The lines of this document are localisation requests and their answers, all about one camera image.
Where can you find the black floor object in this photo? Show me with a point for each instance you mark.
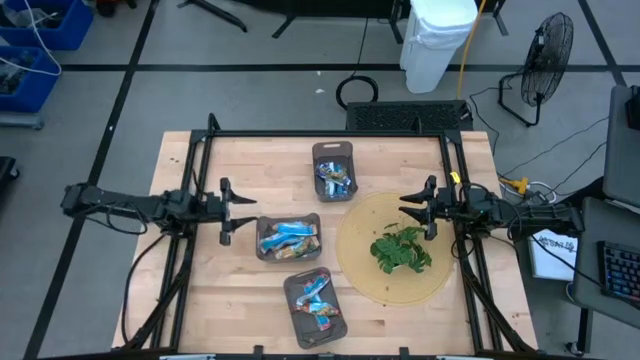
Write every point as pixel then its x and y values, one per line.
pixel 7 170

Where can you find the green artificial leafy plant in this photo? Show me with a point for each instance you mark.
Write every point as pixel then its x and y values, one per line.
pixel 400 247

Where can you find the grey flat cart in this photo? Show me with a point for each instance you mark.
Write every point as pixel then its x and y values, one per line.
pixel 20 121

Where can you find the blue plastic tote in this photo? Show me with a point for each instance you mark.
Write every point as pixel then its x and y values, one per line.
pixel 35 95
pixel 65 35

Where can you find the grey translucent plastic bin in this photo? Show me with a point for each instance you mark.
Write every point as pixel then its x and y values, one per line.
pixel 265 222
pixel 310 337
pixel 334 152

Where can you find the black floor fan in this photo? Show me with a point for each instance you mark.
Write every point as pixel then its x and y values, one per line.
pixel 547 60

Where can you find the round woven yellow placemat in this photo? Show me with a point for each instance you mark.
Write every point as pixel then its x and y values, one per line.
pixel 360 230

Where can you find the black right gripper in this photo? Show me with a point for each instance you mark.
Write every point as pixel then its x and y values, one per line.
pixel 431 232

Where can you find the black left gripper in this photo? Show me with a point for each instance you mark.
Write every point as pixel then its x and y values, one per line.
pixel 226 235

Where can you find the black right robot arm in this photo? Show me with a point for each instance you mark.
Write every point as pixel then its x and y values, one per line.
pixel 545 217

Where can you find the black perforated case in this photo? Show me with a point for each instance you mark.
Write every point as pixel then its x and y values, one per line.
pixel 407 116

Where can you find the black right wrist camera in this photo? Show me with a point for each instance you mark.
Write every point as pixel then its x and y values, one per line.
pixel 447 207

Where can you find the black aluminium table frame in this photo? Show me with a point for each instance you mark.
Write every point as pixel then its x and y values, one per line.
pixel 325 133

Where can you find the white trash bin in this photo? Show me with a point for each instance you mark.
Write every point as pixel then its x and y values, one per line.
pixel 435 45

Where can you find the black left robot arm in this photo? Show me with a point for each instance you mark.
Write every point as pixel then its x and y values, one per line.
pixel 130 204

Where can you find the grey desk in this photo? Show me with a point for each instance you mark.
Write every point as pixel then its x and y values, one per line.
pixel 620 150
pixel 590 240

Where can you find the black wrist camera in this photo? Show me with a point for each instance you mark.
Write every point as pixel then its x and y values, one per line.
pixel 447 207
pixel 215 211

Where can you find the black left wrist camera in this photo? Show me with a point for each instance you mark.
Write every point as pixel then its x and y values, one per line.
pixel 215 211

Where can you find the white paper sign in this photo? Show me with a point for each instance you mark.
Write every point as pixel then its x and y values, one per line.
pixel 552 260

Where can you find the yellow tape tag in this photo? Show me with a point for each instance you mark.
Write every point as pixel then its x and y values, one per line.
pixel 455 177

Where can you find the black backlit keyboard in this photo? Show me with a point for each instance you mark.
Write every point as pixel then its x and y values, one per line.
pixel 620 272

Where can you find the yellow power plug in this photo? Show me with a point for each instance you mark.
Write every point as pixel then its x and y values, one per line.
pixel 517 185

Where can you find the black tripod stand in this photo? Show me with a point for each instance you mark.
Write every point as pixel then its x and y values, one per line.
pixel 215 14

